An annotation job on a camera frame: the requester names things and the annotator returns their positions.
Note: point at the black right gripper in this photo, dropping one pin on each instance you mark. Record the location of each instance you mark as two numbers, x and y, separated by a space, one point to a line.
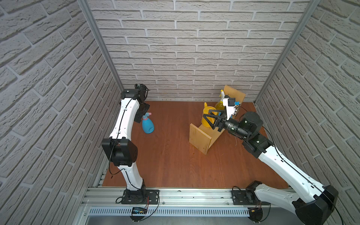
220 122

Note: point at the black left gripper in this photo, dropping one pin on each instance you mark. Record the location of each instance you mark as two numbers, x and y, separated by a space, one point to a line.
142 111

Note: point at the yellow transparent spray bottle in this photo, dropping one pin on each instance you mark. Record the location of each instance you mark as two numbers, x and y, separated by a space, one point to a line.
219 105

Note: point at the yellow watering can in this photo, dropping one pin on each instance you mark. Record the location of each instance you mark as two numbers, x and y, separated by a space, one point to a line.
207 120

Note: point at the light blue pink spray bottle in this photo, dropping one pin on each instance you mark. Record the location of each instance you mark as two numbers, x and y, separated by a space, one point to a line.
147 124

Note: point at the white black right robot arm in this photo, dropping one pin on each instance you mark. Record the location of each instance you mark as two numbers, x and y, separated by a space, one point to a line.
312 202

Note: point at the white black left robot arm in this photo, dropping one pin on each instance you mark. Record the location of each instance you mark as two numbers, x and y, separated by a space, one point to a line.
121 152

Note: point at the light wooden shelf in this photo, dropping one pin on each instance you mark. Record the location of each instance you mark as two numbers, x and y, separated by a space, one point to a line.
203 137

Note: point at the black round connector box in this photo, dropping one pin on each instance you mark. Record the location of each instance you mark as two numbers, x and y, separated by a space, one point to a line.
255 214

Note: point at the green circuit board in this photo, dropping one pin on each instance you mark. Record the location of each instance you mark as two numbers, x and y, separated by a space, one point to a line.
139 210

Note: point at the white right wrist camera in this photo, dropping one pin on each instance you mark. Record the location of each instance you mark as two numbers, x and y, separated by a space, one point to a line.
231 106

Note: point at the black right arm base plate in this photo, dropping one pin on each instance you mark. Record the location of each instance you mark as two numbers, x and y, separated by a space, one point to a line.
243 197

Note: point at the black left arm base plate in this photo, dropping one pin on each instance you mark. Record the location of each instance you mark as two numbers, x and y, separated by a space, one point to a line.
144 196

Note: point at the aluminium corner post left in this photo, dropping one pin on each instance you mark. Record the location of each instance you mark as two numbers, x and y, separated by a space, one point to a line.
86 10

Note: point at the aluminium corner post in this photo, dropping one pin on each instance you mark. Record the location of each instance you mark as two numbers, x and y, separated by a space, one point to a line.
86 10
309 10

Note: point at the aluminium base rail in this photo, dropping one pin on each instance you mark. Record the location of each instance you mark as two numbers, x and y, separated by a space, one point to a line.
183 202

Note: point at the aluminium corner post right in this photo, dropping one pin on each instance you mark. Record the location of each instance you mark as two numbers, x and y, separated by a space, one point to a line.
309 10

